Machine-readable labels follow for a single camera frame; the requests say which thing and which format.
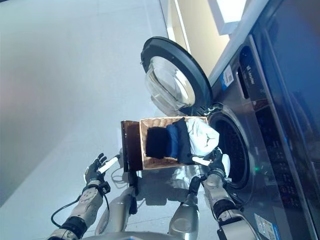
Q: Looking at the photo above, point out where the silver robot left leg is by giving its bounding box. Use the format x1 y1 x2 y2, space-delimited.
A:
94 172 140 236

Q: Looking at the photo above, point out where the folded black garment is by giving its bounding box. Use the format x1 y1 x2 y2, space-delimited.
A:
145 126 169 160

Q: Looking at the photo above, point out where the blue white energy label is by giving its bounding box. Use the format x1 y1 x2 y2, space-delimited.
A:
219 63 235 92

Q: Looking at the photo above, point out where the dark navy garment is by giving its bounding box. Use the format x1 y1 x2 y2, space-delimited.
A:
172 117 195 166

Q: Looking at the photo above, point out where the blue white info sticker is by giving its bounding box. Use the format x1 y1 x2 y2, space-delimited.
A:
253 212 278 240

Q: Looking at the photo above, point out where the thin white floor cable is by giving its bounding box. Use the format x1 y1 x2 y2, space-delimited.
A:
111 164 131 184

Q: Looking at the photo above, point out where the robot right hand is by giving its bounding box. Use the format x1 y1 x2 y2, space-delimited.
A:
191 147 232 178

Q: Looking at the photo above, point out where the silver robot right leg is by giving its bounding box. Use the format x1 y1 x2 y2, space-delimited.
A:
168 176 201 237

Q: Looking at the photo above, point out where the grey robot torso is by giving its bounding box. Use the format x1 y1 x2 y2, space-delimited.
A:
82 231 221 240

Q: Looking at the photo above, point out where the round glass washer door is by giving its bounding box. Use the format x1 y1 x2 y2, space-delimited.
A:
140 36 213 117

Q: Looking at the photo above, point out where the silver robot leg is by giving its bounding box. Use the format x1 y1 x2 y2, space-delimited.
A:
168 176 201 237
94 172 140 236

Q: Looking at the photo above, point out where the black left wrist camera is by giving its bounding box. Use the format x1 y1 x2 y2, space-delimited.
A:
98 182 112 196

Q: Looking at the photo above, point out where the blue garment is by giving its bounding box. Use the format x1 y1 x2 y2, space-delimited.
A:
163 124 180 159

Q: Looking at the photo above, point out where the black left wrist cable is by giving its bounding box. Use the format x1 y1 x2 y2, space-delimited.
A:
50 193 111 236

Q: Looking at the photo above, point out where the white garment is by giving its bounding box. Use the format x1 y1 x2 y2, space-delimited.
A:
186 118 221 158

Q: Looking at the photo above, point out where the woven wicker laundry basket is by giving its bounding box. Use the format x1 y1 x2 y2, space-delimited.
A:
139 116 210 171

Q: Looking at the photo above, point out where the grey front-load washing machine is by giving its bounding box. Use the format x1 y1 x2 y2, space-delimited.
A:
199 32 320 240

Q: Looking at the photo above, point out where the glossy brown wooden stool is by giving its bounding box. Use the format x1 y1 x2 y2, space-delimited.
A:
120 120 144 173

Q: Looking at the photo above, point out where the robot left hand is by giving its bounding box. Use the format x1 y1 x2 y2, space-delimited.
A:
83 152 121 187

